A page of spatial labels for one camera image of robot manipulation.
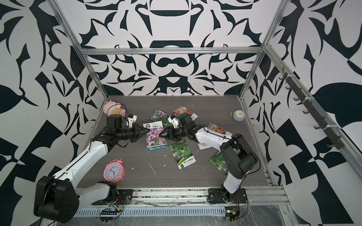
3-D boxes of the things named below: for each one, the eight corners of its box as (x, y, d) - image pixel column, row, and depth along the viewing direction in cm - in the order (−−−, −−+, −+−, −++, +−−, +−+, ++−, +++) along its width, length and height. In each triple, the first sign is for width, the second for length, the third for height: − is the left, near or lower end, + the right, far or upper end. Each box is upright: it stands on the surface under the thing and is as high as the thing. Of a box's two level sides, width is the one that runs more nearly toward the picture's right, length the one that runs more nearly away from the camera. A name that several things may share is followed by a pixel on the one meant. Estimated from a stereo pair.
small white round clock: (231, 121, 107) (233, 117, 103) (229, 113, 112) (231, 108, 108) (243, 121, 107) (245, 117, 103) (240, 113, 112) (242, 108, 108)
